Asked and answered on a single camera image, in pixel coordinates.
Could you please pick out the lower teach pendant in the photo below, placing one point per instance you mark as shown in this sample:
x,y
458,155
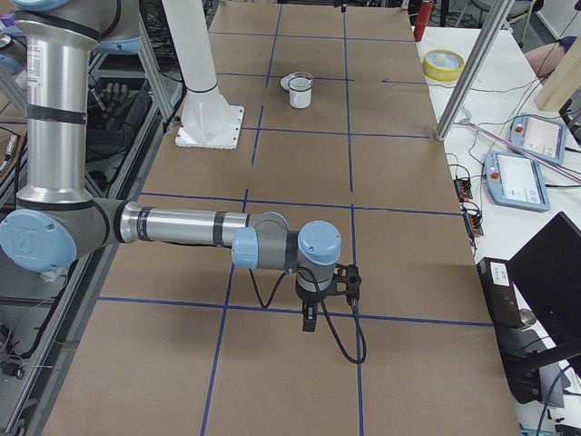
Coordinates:
x,y
515,181

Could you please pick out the clear glass funnel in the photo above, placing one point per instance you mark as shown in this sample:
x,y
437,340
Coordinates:
x,y
299,82

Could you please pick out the upper teach pendant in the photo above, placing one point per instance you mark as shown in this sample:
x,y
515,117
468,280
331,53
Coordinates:
x,y
540,136

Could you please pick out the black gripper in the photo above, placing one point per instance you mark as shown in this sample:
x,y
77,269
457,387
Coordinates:
x,y
308,300

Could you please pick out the wooden beam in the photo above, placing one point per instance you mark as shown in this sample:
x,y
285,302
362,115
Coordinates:
x,y
561,61

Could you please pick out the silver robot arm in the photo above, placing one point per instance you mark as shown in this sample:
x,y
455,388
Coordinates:
x,y
57,221

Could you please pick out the yellow tape roll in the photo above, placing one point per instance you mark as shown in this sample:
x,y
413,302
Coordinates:
x,y
443,65

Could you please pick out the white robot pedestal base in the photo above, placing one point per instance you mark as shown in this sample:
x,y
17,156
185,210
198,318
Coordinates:
x,y
207,119

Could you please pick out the red cylinder bottle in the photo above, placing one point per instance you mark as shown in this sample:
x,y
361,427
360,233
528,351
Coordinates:
x,y
424,15

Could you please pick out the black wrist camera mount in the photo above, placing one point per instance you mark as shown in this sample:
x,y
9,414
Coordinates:
x,y
346,282

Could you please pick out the black box with label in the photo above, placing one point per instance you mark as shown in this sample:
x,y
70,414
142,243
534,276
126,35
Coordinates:
x,y
499,292

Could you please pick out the black monitor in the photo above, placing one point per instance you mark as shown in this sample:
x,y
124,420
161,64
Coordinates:
x,y
546,271

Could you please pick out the aluminium frame post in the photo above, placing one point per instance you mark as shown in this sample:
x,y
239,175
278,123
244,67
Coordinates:
x,y
486,38

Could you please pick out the orange black connector block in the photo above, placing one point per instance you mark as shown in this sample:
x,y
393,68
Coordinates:
x,y
463,189

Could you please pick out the white ceramic lid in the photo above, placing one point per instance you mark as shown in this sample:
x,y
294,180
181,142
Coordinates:
x,y
284,82

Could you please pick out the teach pendant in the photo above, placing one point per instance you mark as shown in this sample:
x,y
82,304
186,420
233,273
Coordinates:
x,y
515,181
540,136

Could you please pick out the white enamel mug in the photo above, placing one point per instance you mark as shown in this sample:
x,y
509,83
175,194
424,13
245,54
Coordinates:
x,y
300,100

